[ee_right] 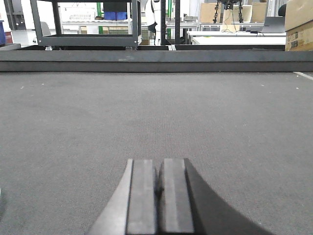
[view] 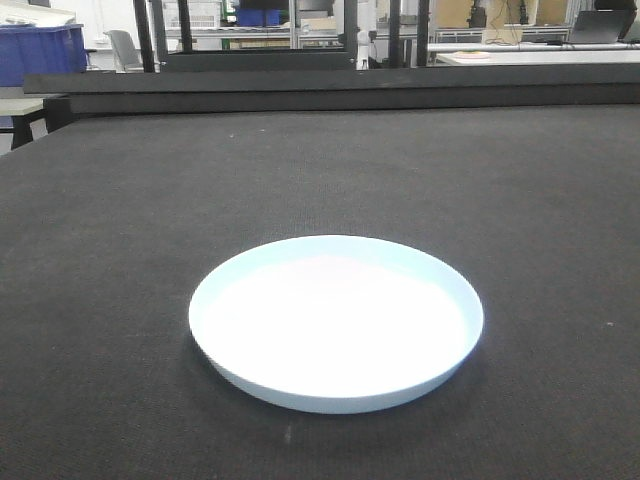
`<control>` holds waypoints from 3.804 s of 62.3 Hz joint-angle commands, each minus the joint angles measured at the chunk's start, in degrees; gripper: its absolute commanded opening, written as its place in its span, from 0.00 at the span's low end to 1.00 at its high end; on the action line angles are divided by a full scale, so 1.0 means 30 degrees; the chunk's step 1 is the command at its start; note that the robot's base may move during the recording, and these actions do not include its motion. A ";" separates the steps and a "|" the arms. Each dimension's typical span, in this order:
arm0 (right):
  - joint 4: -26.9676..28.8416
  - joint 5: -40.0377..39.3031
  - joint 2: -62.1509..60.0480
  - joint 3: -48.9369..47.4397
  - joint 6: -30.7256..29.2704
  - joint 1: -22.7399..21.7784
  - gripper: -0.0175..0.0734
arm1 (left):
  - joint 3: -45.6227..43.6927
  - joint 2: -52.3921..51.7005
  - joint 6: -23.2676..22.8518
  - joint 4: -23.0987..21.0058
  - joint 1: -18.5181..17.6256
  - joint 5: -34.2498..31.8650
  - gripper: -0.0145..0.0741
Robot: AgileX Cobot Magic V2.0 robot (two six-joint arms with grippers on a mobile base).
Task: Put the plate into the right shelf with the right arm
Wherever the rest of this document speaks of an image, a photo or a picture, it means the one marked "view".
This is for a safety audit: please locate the white workbench table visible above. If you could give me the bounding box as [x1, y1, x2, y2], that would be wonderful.
[429, 42, 639, 66]

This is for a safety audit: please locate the blue storage bin background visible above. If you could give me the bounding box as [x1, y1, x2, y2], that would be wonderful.
[235, 8, 280, 27]

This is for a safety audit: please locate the grey chair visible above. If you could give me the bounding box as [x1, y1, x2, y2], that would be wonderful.
[106, 30, 144, 73]

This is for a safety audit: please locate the black metal frame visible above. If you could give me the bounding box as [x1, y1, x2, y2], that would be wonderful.
[132, 0, 359, 74]

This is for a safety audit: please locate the black rail beam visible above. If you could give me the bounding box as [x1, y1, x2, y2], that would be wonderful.
[23, 63, 639, 115]

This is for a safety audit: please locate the light blue round tray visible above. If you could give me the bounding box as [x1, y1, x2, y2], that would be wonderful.
[188, 235, 484, 414]

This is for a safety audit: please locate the blue plastic crate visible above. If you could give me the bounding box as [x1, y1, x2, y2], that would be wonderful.
[1, 24, 87, 87]

